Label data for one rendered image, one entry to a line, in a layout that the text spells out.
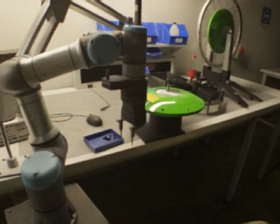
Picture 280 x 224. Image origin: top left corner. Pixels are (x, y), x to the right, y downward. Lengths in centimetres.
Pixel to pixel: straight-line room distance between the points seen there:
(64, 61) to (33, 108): 18
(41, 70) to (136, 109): 26
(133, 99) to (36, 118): 25
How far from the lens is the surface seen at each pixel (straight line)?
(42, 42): 71
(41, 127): 56
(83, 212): 64
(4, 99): 65
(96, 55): 38
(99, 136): 85
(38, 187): 49
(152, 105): 74
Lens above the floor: 134
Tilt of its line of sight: 23 degrees down
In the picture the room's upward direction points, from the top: 2 degrees clockwise
